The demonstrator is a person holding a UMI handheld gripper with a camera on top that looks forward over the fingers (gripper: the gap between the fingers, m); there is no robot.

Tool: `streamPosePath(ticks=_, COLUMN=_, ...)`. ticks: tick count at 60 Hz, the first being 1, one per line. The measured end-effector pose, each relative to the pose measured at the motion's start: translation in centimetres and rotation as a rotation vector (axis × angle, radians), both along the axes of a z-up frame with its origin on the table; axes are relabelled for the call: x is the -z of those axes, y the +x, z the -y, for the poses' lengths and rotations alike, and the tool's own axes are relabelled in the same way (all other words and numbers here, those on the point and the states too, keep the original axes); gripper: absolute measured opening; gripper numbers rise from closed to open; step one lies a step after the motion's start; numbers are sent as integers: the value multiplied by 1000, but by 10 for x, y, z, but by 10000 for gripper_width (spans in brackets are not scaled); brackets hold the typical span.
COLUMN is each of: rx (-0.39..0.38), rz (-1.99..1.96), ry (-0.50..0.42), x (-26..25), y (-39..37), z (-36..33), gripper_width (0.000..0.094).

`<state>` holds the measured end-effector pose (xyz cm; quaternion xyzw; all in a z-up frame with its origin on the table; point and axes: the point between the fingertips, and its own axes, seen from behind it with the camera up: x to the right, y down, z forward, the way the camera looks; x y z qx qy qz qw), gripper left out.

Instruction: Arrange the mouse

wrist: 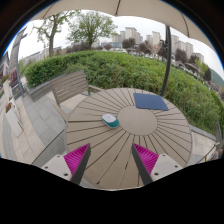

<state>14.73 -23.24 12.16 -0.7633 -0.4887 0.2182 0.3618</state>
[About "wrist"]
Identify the bare trunk tree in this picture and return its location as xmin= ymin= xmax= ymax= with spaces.
xmin=33 ymin=10 xmax=76 ymax=57

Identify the dark blue mouse pad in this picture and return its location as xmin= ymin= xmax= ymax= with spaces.
xmin=134 ymin=93 xmax=168 ymax=111

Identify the round slatted wooden table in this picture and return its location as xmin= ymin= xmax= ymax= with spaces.
xmin=65 ymin=88 xmax=192 ymax=189

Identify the green hedge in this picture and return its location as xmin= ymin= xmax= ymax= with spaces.
xmin=24 ymin=51 xmax=224 ymax=133

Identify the beige patio umbrella canopy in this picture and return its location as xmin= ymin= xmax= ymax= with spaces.
xmin=32 ymin=0 xmax=214 ymax=49

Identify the large leafy tree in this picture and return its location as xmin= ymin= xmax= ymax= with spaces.
xmin=67 ymin=10 xmax=117 ymax=47

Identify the white and teal computer mouse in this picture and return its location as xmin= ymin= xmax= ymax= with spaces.
xmin=102 ymin=114 xmax=119 ymax=128

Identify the black umbrella pole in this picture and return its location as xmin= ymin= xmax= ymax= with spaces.
xmin=159 ymin=25 xmax=173 ymax=98

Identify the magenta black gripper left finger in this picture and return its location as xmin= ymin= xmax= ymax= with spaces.
xmin=42 ymin=144 xmax=91 ymax=185

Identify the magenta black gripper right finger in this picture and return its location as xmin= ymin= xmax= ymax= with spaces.
xmin=132 ymin=143 xmax=182 ymax=185

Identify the grey slatted outdoor chair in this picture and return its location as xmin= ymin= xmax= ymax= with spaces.
xmin=51 ymin=70 xmax=101 ymax=121

